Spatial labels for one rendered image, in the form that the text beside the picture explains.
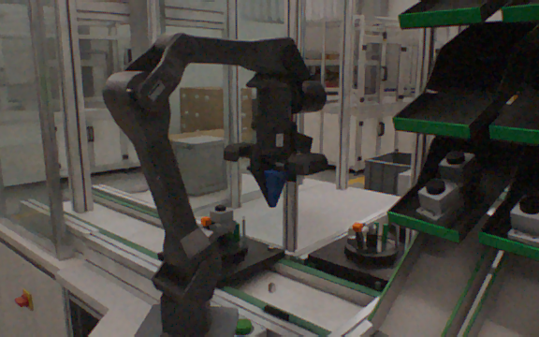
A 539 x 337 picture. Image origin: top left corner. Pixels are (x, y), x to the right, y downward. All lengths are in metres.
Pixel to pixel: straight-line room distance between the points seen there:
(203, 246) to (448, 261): 0.45
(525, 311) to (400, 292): 0.20
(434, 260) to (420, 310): 0.10
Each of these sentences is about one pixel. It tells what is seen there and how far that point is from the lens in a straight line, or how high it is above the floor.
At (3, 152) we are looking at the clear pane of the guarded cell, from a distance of 1.88.
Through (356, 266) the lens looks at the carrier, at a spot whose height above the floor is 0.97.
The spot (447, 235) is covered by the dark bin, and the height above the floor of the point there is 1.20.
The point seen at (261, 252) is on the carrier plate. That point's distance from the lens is 1.22.
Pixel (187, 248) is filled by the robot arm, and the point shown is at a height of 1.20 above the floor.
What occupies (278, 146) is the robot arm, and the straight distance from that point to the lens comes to 0.73.
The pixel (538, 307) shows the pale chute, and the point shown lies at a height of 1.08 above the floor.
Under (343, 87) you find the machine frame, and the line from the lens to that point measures 2.17.
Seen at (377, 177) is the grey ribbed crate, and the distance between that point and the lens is 3.03.
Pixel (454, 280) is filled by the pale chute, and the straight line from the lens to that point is 0.87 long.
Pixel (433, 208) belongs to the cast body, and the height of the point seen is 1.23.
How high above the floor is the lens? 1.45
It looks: 13 degrees down
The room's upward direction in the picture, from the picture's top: straight up
